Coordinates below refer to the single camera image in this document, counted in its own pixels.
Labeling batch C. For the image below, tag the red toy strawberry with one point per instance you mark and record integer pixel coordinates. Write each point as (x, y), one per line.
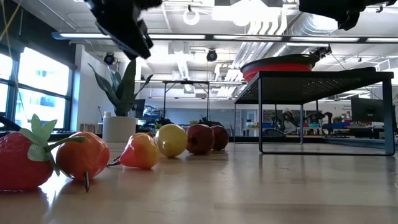
(151, 133)
(18, 165)

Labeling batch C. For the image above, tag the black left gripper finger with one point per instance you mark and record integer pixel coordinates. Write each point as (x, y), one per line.
(133, 40)

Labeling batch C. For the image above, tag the white globe ceiling lamp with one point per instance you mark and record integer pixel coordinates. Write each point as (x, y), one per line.
(191, 24)

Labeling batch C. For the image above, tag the black perforated metal stand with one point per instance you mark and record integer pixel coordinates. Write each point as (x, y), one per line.
(311, 87)

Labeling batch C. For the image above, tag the large black monitor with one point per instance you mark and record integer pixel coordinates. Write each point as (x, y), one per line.
(368, 109)

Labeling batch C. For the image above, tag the green snake plant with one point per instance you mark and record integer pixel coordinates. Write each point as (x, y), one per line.
(126, 90)

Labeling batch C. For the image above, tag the yellow toy lemon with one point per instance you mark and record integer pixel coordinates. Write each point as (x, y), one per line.
(171, 140)

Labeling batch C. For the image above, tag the silver air duct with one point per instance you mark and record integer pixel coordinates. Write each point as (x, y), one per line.
(311, 21)

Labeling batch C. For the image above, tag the small white bottle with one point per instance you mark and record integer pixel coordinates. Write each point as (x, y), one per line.
(107, 114)

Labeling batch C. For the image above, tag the person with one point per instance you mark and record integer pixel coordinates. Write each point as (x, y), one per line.
(288, 121)

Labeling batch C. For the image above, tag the black office chair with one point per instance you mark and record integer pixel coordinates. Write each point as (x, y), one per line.
(273, 132)

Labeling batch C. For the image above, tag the black background robot arm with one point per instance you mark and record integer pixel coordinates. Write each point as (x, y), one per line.
(317, 117)

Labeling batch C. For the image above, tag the dark red toy plum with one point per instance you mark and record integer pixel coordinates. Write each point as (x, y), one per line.
(221, 137)

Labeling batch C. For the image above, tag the black round ceiling spotlight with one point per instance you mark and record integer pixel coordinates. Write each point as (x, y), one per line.
(109, 58)
(211, 55)

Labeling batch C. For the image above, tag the small background potted plant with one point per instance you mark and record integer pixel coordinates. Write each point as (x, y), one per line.
(163, 120)

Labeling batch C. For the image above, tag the white plant pot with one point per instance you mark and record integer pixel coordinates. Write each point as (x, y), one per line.
(119, 129)

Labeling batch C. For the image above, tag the red apple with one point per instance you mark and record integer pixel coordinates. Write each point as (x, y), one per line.
(200, 139)

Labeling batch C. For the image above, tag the orange toy fruit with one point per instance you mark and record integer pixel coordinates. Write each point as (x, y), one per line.
(141, 152)
(82, 158)

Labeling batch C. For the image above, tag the small black monitor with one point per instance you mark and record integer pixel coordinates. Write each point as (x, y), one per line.
(139, 108)

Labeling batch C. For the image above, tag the black metal frame table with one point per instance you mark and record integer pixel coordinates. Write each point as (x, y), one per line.
(186, 82)

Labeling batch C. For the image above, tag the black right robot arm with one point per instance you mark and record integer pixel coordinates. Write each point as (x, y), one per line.
(342, 9)

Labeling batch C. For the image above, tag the red collapsible colander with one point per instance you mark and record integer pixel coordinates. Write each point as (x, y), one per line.
(276, 67)

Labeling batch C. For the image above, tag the black overhead light bar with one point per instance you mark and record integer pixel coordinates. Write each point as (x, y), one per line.
(248, 38)

